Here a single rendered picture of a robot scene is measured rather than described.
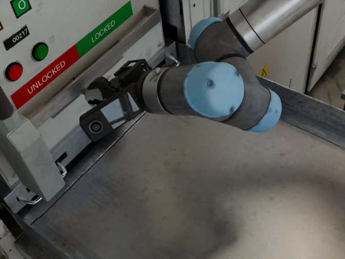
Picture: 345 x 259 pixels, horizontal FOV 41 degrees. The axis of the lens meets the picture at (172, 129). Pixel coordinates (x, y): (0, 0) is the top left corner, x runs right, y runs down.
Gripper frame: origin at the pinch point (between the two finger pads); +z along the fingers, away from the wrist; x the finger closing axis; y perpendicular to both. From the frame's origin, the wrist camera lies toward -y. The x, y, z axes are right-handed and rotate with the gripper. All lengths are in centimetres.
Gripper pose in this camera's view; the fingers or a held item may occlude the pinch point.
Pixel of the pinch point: (88, 100)
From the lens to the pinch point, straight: 91.4
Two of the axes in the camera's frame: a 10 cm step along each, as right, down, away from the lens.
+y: 6.0, -6.5, 4.7
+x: -4.8, -7.6, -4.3
